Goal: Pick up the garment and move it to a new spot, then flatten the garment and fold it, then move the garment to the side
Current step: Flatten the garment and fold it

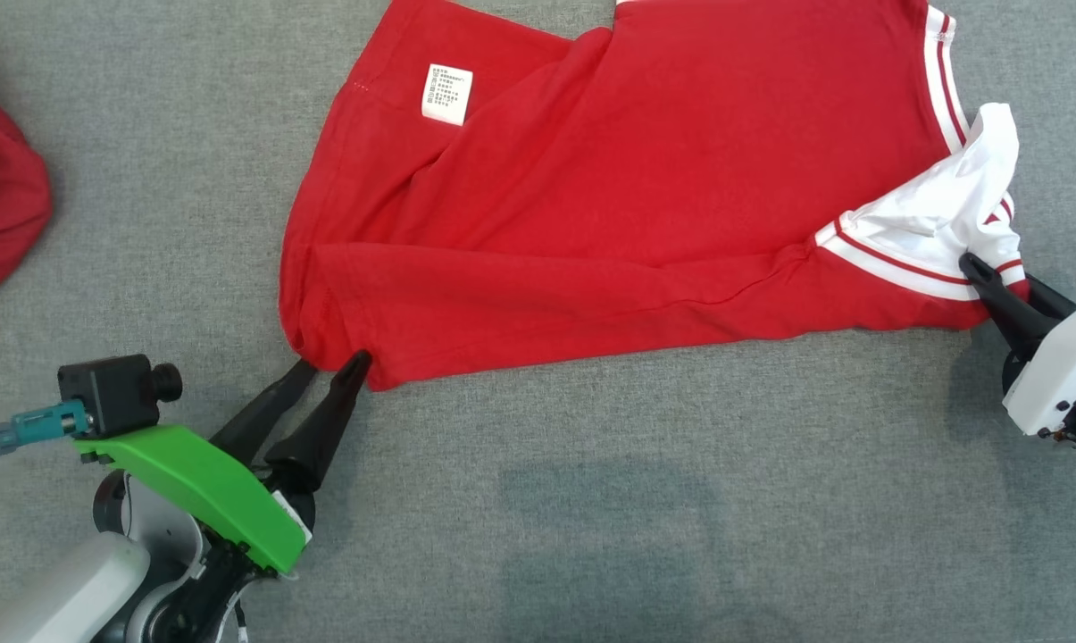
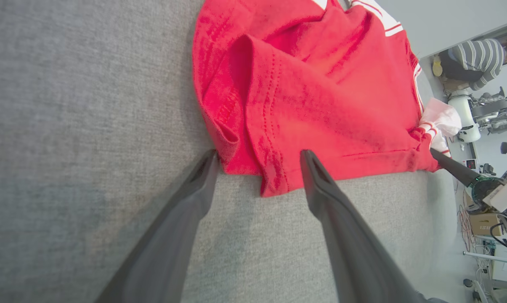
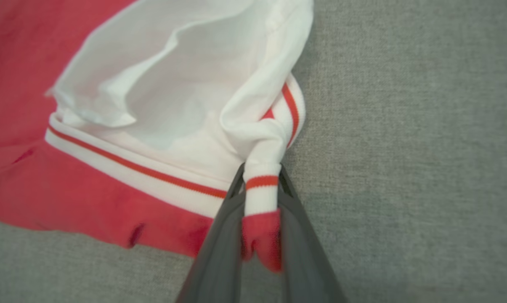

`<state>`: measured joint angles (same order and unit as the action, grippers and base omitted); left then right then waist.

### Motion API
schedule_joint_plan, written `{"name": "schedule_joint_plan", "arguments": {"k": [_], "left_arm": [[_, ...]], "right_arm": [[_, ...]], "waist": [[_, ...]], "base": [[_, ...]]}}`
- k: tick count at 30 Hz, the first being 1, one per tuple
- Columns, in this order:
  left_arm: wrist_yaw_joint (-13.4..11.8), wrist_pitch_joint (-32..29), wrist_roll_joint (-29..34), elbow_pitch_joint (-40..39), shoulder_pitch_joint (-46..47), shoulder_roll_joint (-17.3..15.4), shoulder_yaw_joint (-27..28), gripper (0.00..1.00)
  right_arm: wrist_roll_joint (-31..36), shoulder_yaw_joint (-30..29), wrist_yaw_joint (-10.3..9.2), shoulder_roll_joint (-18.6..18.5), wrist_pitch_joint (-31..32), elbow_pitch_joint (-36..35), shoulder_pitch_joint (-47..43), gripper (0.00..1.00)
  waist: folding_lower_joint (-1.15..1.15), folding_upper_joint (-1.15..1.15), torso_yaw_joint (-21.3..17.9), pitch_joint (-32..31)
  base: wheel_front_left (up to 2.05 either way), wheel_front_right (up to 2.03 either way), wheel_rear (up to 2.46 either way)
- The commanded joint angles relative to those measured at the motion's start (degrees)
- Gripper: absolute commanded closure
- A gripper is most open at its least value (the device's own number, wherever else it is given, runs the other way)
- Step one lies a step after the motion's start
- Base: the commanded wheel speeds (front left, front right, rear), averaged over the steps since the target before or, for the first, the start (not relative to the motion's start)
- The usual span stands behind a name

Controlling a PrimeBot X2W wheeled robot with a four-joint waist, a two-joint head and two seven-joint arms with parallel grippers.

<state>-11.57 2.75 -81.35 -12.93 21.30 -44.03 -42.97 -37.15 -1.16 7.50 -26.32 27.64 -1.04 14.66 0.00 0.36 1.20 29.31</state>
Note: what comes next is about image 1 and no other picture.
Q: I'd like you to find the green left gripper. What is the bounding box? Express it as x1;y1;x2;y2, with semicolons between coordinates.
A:
73;350;373;574

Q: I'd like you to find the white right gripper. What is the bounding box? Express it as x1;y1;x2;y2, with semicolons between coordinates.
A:
959;253;1076;438

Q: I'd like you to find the red white jersey garment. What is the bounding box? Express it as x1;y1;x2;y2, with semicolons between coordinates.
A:
279;0;1031;394

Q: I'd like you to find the crumpled red garment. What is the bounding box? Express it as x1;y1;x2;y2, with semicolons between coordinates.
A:
0;54;54;310

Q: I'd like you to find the teal left camera connector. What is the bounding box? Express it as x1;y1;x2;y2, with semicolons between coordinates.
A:
0;399;92;458

